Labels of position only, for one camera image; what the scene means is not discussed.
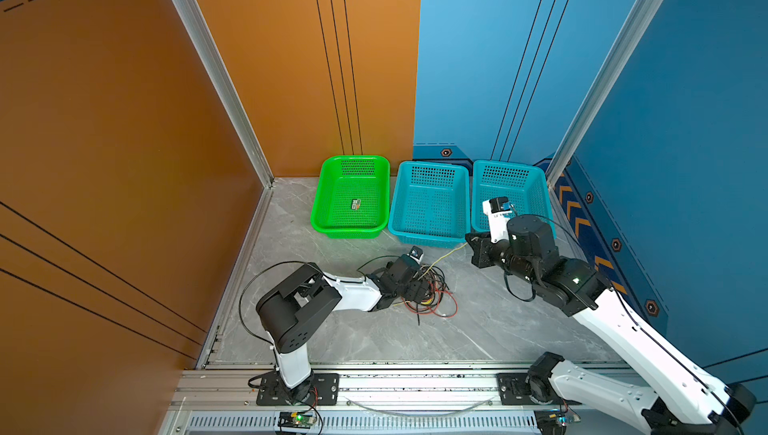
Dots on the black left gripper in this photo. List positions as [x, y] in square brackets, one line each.
[416, 287]

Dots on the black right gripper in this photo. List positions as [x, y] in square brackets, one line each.
[481, 248]

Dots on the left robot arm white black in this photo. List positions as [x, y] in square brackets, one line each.
[293, 311]

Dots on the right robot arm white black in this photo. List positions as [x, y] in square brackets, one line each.
[678, 397]

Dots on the middle teal plastic basket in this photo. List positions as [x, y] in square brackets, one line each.
[431, 205]

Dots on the teal plastic basket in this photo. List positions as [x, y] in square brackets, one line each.
[524, 185]
[431, 205]

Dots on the right teal plastic basket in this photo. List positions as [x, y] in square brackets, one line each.
[524, 185]

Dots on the green plastic basket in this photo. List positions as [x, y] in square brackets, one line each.
[342, 179]

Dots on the left green circuit board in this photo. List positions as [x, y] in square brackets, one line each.
[297, 422]

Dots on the green circuit board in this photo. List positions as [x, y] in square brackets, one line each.
[297, 422]
[554, 422]

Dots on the right green circuit board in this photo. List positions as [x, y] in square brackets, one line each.
[554, 422]

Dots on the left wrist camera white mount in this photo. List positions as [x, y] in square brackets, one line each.
[416, 254]

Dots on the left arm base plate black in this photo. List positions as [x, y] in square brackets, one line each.
[320, 389]

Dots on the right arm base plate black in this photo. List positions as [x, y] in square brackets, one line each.
[518, 389]

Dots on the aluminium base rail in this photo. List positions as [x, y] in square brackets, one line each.
[447, 398]

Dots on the aluminium corner frame post left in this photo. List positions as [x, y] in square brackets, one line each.
[203, 41]

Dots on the aluminium corner frame post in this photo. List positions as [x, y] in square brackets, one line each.
[633, 29]
[203, 41]

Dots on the aluminium corner frame post right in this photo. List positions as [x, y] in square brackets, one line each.
[633, 29]

